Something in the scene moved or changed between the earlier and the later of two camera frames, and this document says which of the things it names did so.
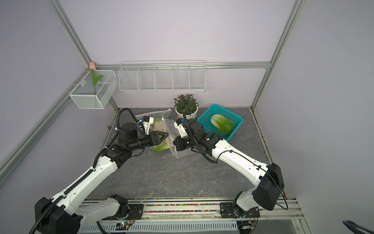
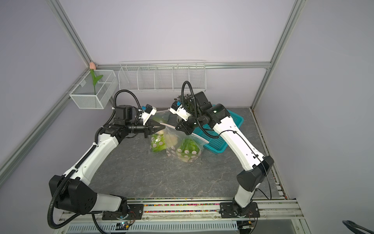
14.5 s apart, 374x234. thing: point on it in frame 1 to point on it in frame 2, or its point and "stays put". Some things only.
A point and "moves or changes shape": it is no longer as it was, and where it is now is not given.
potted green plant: [187, 104] stays put
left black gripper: [155, 139] to [149, 127]
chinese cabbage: [158, 148] stays put
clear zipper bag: [173, 134] moves or changes shape
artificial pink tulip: [92, 66] stays put
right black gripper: [177, 142] to [185, 127]
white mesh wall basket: [83, 95] stays put
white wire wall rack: [162, 76] stays put
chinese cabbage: [224, 126] moves or changes shape
